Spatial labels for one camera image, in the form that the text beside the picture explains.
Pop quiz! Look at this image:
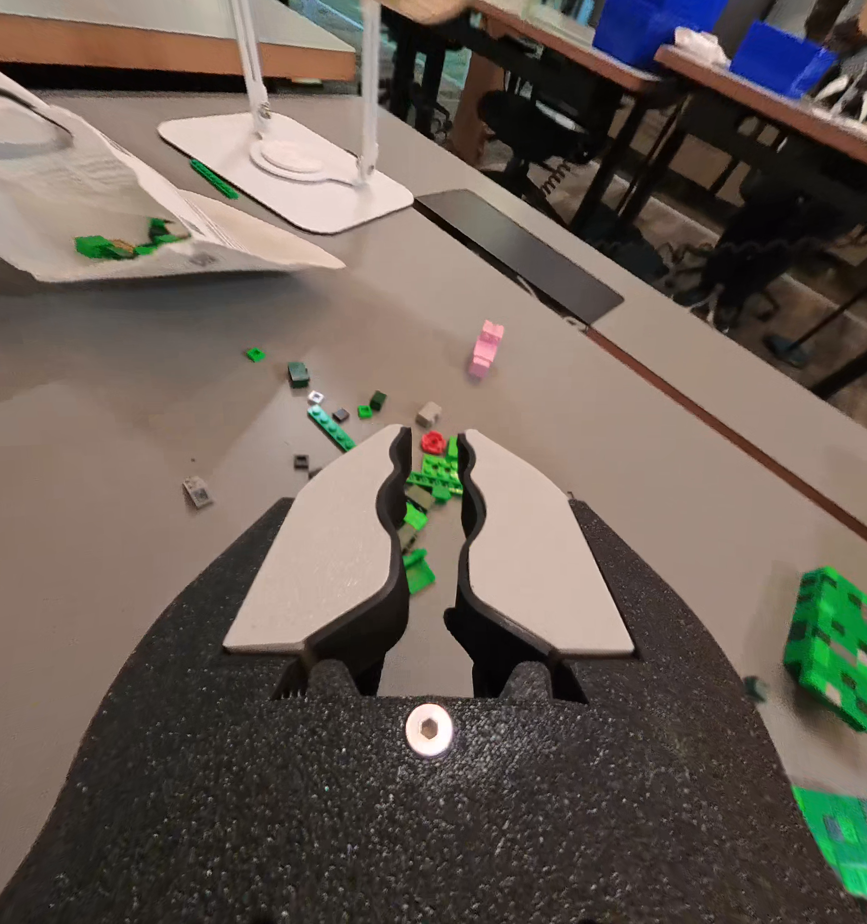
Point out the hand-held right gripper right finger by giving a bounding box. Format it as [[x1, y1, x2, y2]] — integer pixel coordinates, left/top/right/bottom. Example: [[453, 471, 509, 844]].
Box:
[[444, 429, 636, 659]]

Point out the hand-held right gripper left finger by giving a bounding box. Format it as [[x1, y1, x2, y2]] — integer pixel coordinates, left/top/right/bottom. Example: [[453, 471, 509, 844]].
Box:
[[222, 424, 414, 668]]

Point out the pile of green bricks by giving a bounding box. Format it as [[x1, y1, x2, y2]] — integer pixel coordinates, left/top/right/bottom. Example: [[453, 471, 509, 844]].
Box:
[[74, 217, 189, 261]]

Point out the white paper bag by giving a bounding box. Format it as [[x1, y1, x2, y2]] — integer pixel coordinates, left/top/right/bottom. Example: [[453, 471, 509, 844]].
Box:
[[0, 54, 346, 284]]

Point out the wood-edged grey desk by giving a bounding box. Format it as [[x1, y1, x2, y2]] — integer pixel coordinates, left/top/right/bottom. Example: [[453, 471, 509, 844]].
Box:
[[0, 0, 358, 82]]

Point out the green flat brick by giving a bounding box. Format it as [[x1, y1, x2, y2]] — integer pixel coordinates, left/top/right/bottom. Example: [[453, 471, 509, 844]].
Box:
[[402, 549, 438, 596]]

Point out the short wide green plate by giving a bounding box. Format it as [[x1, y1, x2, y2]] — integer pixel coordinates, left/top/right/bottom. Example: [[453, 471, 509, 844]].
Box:
[[406, 456, 466, 499]]

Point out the narrow green plate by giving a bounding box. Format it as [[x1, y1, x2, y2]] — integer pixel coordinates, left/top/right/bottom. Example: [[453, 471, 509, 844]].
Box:
[[307, 406, 356, 453], [190, 159, 241, 201]]

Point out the pink brick pig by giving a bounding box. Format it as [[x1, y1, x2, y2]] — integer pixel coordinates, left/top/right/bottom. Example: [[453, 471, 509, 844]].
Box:
[[467, 321, 505, 381]]

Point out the flat green brick panel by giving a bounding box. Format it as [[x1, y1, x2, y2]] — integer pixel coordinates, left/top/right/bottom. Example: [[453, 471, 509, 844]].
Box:
[[783, 566, 867, 733]]

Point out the wooden and white book stand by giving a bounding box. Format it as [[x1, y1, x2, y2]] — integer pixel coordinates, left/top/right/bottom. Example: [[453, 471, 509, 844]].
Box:
[[157, 0, 414, 235]]

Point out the square green pixel panel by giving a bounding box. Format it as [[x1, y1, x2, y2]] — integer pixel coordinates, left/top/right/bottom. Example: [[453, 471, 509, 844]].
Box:
[[793, 787, 867, 899]]

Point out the white cloth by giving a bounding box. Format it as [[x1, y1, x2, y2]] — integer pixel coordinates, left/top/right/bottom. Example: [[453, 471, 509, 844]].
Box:
[[675, 27, 726, 62]]

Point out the black desk cable cover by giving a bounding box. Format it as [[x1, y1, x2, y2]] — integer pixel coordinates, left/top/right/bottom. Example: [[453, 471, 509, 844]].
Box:
[[413, 189, 625, 326]]

